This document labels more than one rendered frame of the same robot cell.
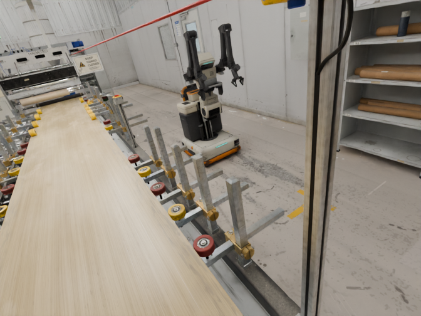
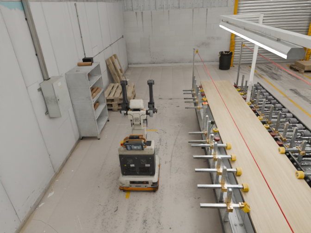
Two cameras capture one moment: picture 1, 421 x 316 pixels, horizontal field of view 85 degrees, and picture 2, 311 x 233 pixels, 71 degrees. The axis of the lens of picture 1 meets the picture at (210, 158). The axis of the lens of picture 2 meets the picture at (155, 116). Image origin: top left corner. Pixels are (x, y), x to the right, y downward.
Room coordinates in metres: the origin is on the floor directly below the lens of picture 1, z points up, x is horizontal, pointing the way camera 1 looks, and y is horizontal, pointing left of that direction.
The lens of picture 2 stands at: (5.38, 1.76, 2.70)
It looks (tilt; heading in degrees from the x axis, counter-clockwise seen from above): 27 degrees down; 212
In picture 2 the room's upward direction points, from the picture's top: 3 degrees counter-clockwise
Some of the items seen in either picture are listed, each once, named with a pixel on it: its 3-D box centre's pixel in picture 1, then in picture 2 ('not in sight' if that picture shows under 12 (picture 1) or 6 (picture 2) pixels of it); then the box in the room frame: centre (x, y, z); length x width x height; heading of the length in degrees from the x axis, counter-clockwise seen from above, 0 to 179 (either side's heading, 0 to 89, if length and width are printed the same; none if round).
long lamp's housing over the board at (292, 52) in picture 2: not in sight; (244, 32); (2.49, 1.25, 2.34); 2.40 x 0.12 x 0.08; 27
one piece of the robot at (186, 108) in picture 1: (201, 115); (137, 154); (3.15, 0.01, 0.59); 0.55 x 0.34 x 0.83; 117
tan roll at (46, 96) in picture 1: (57, 94); not in sight; (4.73, 2.63, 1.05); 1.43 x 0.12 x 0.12; 117
